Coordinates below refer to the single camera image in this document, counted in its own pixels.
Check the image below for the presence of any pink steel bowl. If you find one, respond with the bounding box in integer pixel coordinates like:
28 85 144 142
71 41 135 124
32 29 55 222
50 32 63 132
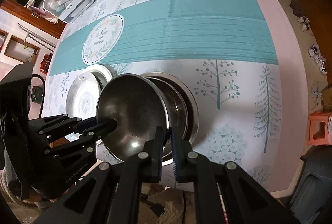
141 71 199 144

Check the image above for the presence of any patterned teal tablecloth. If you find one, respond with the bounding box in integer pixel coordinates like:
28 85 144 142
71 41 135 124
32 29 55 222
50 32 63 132
43 0 308 191

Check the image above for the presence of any large white plate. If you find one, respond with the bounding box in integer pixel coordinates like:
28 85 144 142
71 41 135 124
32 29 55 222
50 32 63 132
81 64 113 89

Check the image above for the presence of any small steel bowl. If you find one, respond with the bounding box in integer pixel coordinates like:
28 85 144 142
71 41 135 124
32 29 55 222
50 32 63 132
96 74 172 161

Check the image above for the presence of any black cable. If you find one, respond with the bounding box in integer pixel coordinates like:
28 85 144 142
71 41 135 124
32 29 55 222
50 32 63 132
31 73 47 118

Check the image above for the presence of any orange plastic stool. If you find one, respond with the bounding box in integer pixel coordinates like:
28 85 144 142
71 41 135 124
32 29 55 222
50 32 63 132
307 111 331 146

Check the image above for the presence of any white patterned deep plate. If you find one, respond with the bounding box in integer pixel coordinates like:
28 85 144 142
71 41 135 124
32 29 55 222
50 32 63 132
65 73 101 120

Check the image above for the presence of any red basket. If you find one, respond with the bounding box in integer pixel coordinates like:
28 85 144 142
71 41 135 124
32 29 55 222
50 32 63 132
40 53 53 74

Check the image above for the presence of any blue steel bowl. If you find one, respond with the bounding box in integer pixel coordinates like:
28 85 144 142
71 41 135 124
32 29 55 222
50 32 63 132
146 76 189 138

